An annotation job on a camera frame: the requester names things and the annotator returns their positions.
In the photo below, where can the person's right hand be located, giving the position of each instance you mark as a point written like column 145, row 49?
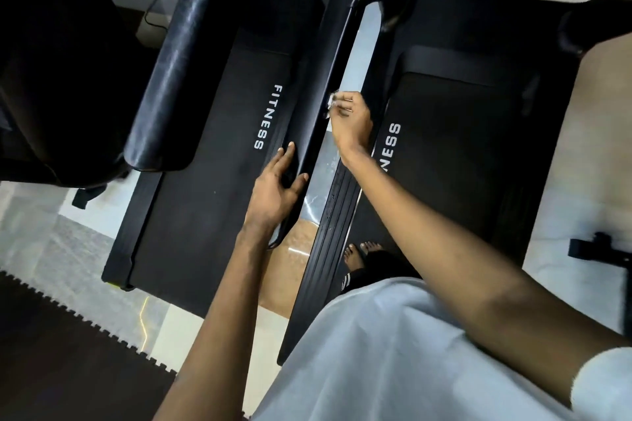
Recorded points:
column 351, row 125

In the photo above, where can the person's left hand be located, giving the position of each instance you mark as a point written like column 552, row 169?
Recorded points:
column 272, row 194

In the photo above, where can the small white wipe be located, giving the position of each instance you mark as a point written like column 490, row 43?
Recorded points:
column 333, row 101

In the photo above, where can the black treadmill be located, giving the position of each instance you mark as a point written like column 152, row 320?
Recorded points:
column 197, row 159
column 444, row 120

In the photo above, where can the black spin bike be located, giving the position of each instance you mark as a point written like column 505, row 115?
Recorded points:
column 604, row 263

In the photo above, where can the person's left forearm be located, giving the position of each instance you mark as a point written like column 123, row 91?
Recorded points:
column 212, row 337

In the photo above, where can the person's right forearm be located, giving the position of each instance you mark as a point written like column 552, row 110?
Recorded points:
column 474, row 278

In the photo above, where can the person's bare foot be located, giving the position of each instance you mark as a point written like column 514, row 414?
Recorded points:
column 353, row 256
column 373, row 248

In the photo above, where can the black interlocking foam mat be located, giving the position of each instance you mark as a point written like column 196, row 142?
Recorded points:
column 69, row 356

